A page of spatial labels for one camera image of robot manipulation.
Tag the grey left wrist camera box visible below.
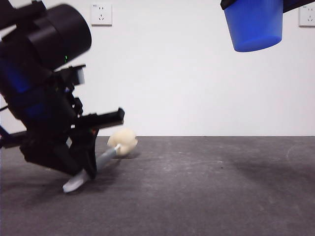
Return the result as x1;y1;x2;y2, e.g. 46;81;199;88
53;64;87;87

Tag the grey-handled sponge cup brush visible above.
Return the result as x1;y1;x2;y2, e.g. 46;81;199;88
63;129;138;194

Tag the white wall power socket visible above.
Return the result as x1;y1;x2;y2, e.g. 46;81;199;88
91;3;113;27
298;6;315;27

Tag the blue ribbed plastic cup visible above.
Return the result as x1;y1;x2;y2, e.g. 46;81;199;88
222;0;284;53

